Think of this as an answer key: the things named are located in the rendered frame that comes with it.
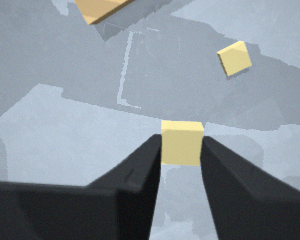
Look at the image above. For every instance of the pale yellow cube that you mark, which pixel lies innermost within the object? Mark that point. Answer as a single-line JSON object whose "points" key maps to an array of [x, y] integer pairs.
{"points": [[234, 58], [181, 142]]}

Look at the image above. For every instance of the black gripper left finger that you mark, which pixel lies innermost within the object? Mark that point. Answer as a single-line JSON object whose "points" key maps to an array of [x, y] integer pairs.
{"points": [[118, 205]]}

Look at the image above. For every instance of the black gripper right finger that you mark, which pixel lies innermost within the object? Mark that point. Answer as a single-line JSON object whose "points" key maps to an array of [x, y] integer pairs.
{"points": [[246, 202]]}

